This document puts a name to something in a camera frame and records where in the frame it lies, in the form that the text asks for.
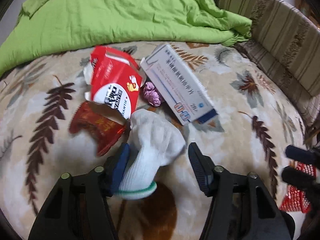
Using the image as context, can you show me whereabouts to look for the red crinkled snack wrapper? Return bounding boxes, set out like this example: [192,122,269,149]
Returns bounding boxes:
[69,101,125,157]

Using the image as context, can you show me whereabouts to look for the white sock green trim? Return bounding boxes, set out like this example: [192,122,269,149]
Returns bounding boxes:
[116,109,186,200]

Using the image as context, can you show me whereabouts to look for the white blue medicine box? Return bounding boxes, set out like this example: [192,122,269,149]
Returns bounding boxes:
[140,44,217,125]

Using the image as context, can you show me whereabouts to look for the purple wrapper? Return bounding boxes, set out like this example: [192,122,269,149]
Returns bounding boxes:
[143,81,164,107]

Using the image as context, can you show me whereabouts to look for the red white torn carton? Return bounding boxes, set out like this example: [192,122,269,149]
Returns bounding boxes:
[83,46,143,119]

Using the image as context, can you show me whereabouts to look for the leaf pattern bed blanket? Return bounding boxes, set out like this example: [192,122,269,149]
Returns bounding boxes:
[1,42,305,239]

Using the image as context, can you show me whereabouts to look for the striped floral upper cushion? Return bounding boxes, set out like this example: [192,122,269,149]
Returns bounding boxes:
[219,0,319,96]

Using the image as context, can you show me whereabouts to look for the green duvet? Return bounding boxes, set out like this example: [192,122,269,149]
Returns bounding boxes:
[1,0,252,73]

